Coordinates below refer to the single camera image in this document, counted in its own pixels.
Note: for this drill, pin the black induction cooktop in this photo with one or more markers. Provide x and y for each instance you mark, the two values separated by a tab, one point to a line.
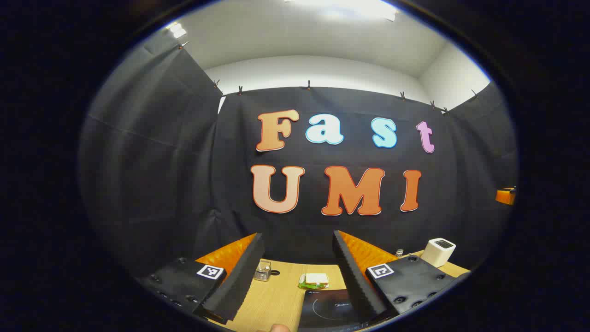
322	309

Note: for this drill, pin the small clear glass cup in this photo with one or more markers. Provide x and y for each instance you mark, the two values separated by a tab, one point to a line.
262	272

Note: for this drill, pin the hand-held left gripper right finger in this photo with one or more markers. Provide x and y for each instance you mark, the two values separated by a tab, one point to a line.
357	281

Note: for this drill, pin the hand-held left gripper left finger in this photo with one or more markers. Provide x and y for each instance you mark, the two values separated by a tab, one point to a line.
239	281

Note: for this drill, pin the black backdrop cloth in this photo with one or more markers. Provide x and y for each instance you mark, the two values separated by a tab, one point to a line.
184	184

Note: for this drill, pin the small ceiling light panel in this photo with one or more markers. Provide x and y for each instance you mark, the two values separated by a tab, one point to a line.
176	30

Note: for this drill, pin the row of black clips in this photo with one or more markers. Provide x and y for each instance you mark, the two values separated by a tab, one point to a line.
309	85

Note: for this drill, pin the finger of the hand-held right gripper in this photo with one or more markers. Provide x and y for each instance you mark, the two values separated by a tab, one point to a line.
505	197

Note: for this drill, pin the large ceiling light panel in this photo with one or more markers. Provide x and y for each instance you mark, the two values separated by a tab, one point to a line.
355	9

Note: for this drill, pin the sandwich with lettuce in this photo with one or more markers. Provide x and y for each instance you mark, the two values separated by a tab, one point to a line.
314	279

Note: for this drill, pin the white toaster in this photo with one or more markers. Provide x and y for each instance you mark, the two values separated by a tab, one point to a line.
438	253

